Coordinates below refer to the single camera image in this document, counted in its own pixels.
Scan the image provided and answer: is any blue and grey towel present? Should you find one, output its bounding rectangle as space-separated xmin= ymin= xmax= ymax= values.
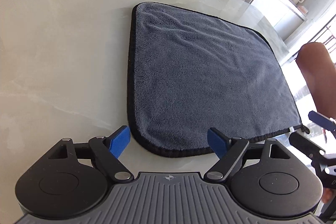
xmin=127 ymin=2 xmax=308 ymax=157

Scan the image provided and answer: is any person's hand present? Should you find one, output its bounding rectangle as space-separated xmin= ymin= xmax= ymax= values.
xmin=321 ymin=188 xmax=334 ymax=204

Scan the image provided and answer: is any brown leather chair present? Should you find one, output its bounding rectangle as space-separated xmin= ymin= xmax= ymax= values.
xmin=295 ymin=42 xmax=335 ymax=119

